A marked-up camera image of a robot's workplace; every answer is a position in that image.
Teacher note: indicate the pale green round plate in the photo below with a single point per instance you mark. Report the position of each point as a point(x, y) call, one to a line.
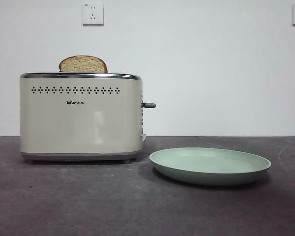
point(209, 169)

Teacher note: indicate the grey toaster lever knob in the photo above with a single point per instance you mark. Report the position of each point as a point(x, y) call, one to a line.
point(149, 105)

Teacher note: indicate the cream two-slot toaster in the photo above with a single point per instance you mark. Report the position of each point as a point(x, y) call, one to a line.
point(78, 125)

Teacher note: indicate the large bread slice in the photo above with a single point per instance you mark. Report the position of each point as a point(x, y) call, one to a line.
point(82, 65)

